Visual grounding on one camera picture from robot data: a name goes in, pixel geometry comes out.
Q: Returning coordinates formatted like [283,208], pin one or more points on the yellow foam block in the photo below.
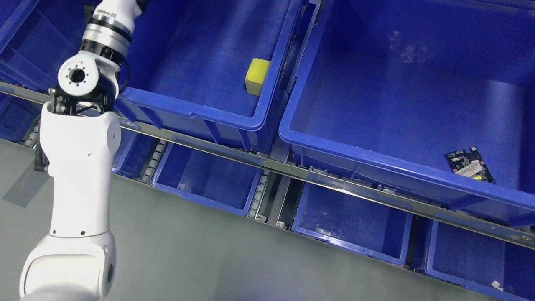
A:
[256,75]

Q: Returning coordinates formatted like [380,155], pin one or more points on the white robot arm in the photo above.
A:
[76,260]

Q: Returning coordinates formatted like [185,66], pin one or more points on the metal roller shelf rack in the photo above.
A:
[292,175]

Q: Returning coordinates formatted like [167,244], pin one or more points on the blue plastic bin lower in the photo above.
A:
[480,263]
[355,224]
[205,179]

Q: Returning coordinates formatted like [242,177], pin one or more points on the blue plastic bin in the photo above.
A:
[385,88]
[355,224]
[188,62]
[205,179]
[480,263]

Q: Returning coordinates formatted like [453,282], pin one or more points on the black circuit board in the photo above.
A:
[469,163]

